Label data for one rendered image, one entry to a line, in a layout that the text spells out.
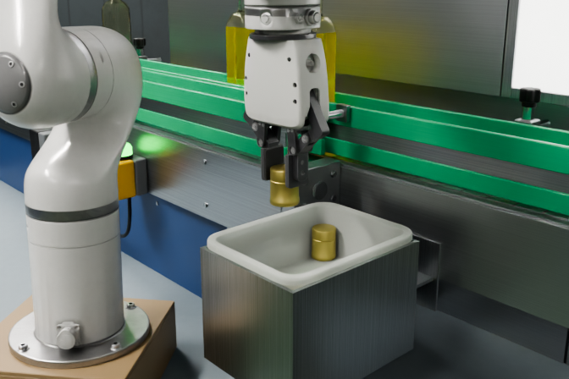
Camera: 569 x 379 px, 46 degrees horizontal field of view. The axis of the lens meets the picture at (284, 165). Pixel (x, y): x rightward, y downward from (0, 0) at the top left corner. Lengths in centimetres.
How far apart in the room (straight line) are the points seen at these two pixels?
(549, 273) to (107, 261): 55
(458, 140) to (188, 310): 59
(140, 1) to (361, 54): 259
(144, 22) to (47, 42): 290
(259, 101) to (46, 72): 24
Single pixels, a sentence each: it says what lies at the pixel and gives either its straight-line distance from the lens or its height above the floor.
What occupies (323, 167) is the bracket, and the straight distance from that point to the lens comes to 99.
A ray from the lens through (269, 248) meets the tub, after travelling 91.
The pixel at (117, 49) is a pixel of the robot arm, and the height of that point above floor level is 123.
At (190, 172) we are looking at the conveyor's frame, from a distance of 116.
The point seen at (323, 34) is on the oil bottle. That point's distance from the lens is 109.
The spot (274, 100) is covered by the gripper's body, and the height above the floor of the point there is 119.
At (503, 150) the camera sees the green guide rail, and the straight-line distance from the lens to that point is 87.
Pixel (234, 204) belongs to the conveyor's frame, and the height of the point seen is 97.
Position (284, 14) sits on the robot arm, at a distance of 72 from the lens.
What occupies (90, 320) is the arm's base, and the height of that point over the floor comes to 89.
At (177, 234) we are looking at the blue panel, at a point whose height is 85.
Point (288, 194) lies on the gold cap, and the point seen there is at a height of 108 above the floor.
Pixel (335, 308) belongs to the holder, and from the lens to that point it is 79.
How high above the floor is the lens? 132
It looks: 16 degrees down
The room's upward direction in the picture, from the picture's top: straight up
